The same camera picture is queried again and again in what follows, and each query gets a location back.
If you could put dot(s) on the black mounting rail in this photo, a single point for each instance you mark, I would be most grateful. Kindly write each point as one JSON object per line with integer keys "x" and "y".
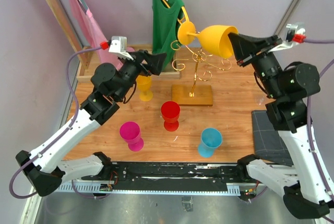
{"x": 165, "y": 178}

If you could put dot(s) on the clear wine glass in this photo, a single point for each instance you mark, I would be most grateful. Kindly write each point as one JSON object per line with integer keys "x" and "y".
{"x": 260, "y": 99}

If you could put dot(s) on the wooden rack base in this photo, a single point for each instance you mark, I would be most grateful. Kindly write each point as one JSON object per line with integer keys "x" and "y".
{"x": 201, "y": 96}

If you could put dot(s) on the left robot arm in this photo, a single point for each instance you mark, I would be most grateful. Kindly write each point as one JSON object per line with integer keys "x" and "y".
{"x": 44, "y": 166}

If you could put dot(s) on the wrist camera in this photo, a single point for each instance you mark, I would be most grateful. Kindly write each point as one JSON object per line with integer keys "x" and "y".
{"x": 118, "y": 46}
{"x": 295, "y": 35}

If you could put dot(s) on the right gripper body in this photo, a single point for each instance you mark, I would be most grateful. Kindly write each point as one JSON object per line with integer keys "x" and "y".
{"x": 266, "y": 67}

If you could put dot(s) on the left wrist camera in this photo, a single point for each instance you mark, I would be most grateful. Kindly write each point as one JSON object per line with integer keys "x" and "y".
{"x": 118, "y": 46}

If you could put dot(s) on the blue goblet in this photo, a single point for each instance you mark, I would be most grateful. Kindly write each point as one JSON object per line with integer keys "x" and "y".
{"x": 210, "y": 140}

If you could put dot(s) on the wooden clothes stand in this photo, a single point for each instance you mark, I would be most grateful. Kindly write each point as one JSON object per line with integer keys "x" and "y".
{"x": 87, "y": 62}

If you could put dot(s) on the gold wire glass rack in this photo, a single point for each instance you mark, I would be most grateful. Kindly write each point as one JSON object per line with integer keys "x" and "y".
{"x": 198, "y": 57}

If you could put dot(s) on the green tank top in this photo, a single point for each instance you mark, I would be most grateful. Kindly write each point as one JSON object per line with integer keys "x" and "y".
{"x": 166, "y": 14}

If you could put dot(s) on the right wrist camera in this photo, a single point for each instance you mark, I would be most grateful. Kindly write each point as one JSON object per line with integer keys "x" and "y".
{"x": 295, "y": 35}

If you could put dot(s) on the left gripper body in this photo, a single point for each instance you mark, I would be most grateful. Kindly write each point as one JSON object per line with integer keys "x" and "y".
{"x": 130, "y": 69}

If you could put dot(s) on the pink cloth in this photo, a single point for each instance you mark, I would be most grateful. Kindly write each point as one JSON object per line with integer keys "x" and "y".
{"x": 93, "y": 33}

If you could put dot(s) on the yellow goblet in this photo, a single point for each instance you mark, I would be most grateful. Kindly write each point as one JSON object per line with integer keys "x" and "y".
{"x": 144, "y": 85}
{"x": 213, "y": 39}

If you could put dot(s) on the magenta goblet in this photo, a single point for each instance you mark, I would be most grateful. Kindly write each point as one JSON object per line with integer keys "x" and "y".
{"x": 130, "y": 133}

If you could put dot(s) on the red goblet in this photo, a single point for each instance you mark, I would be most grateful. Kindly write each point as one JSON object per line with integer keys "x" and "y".
{"x": 170, "y": 111}

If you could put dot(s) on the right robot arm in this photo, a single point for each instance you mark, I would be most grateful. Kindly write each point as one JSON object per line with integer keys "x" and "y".
{"x": 310, "y": 195}

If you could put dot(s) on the dark grey checked cloth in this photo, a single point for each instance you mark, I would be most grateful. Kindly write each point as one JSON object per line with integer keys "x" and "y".
{"x": 268, "y": 144}

